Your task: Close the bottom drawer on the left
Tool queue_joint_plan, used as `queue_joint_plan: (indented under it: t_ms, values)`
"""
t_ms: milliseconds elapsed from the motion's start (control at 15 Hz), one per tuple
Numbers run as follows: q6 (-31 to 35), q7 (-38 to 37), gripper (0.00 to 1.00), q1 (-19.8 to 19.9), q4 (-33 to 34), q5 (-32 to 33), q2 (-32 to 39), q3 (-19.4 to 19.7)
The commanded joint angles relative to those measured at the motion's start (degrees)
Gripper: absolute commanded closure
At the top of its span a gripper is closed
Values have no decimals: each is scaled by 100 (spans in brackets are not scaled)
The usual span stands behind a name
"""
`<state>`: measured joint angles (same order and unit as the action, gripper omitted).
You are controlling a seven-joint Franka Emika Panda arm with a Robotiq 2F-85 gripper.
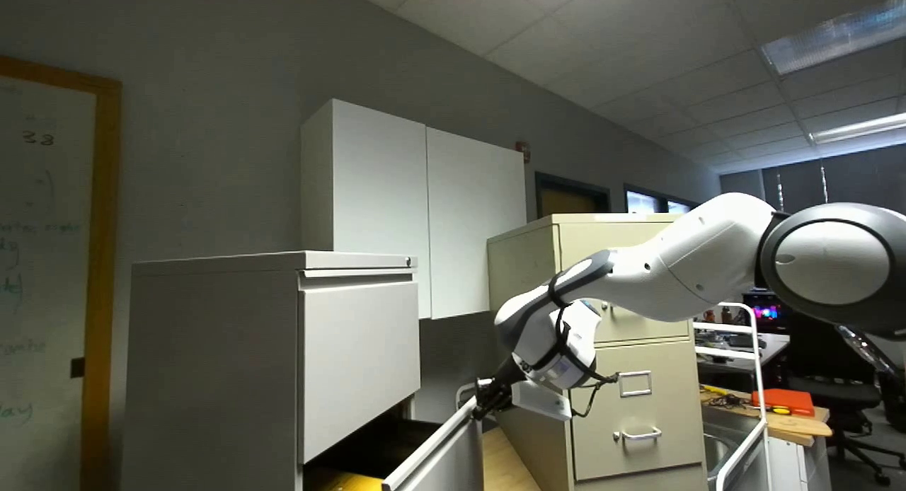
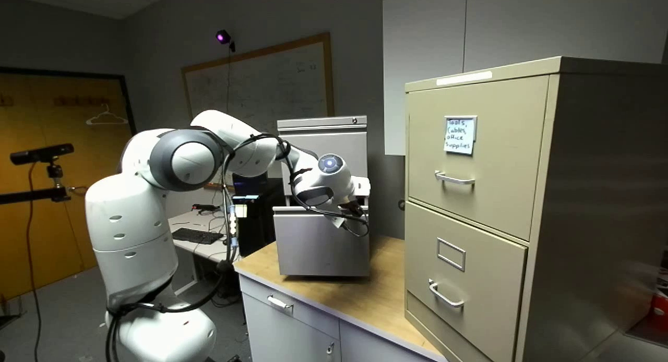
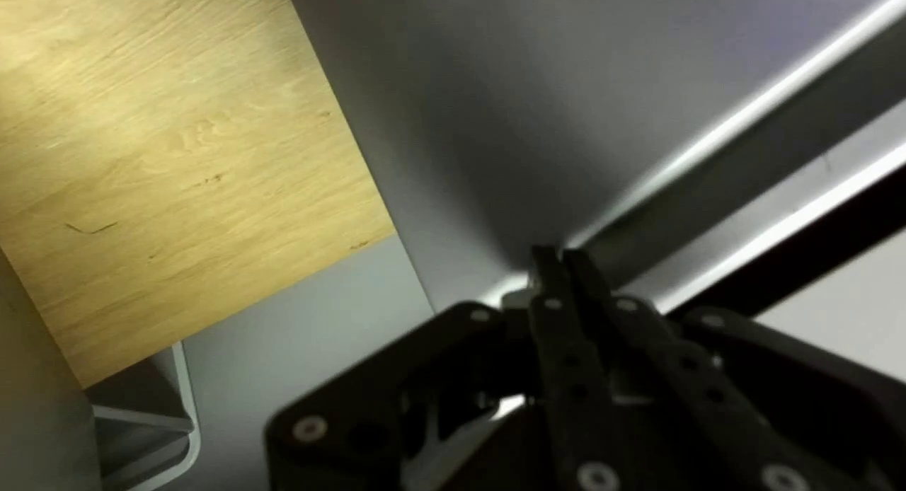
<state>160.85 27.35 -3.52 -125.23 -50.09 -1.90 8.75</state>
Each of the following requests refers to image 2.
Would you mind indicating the grey counter door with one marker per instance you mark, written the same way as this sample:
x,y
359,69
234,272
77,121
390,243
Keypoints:
x,y
282,336

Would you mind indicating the black keyboard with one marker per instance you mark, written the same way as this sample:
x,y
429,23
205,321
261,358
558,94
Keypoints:
x,y
197,236

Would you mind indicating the beige metal filing cabinet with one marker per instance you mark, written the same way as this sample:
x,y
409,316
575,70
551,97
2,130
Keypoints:
x,y
574,221

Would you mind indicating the red object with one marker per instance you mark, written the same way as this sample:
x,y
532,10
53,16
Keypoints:
x,y
660,304

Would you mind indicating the grey cabinet large drawer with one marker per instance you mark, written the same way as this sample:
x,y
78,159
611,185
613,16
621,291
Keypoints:
x,y
318,247

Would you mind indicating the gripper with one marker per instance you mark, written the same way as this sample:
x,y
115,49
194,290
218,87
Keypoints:
x,y
354,207

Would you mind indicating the orange door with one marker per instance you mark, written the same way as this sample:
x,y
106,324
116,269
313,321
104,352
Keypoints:
x,y
57,195

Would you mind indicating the white desk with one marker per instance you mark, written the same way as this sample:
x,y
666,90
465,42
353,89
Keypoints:
x,y
201,250

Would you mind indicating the grey counter drawer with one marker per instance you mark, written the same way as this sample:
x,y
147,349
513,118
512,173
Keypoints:
x,y
308,310

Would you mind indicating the small grey filing cabinet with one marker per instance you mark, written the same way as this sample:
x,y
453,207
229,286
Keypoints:
x,y
323,247

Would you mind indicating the camera on mount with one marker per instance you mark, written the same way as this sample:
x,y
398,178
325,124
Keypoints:
x,y
224,37
42,154

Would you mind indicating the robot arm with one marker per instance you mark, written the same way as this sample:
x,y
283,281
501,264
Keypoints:
x,y
130,221

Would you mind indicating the beige drawer with paper label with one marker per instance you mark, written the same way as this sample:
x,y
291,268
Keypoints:
x,y
496,195

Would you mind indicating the white coat hanger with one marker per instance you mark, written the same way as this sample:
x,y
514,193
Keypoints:
x,y
107,119

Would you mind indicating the wood framed whiteboard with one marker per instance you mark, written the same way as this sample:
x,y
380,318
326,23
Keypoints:
x,y
271,85

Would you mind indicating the beige drawer with empty label frame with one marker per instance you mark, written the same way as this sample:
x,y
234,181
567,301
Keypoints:
x,y
485,310

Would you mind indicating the handwritten white paper label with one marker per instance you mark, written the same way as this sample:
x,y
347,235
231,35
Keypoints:
x,y
460,135

